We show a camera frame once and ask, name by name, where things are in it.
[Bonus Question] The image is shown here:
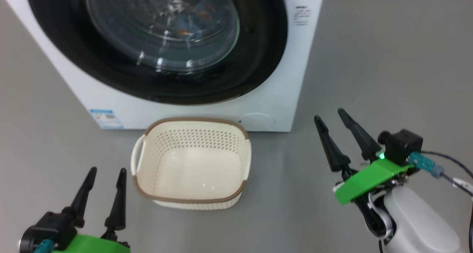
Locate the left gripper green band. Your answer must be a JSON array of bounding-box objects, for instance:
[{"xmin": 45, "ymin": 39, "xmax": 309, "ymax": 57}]
[{"xmin": 52, "ymin": 167, "xmax": 130, "ymax": 253}]

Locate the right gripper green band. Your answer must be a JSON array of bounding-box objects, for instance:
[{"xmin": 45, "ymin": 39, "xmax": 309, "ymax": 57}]
[{"xmin": 314, "ymin": 108, "xmax": 412, "ymax": 205}]

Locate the black glass washing machine door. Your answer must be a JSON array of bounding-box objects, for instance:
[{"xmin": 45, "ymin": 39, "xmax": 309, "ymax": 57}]
[{"xmin": 25, "ymin": 0, "xmax": 289, "ymax": 105}]

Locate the blue bear print garment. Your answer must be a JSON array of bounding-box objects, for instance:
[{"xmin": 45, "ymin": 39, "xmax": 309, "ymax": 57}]
[{"xmin": 174, "ymin": 7, "xmax": 224, "ymax": 39}]

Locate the white washing machine body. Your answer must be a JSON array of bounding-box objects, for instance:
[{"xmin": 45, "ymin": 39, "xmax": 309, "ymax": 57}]
[{"xmin": 0, "ymin": 0, "xmax": 326, "ymax": 132}]

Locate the cream perforated laundry basket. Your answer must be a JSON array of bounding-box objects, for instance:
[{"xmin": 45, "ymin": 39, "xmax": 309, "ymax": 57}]
[{"xmin": 130, "ymin": 117, "xmax": 252, "ymax": 210}]

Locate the blue energy label sticker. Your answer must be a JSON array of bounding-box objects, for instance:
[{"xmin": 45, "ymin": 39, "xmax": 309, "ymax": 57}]
[{"xmin": 90, "ymin": 109, "xmax": 125, "ymax": 130}]

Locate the small text sticker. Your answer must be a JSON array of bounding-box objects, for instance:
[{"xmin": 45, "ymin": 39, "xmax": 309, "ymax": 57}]
[{"xmin": 295, "ymin": 5, "xmax": 312, "ymax": 26}]

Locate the white paper cable tag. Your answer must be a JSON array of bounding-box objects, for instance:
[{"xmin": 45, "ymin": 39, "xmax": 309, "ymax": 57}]
[{"xmin": 453, "ymin": 177, "xmax": 473, "ymax": 195}]

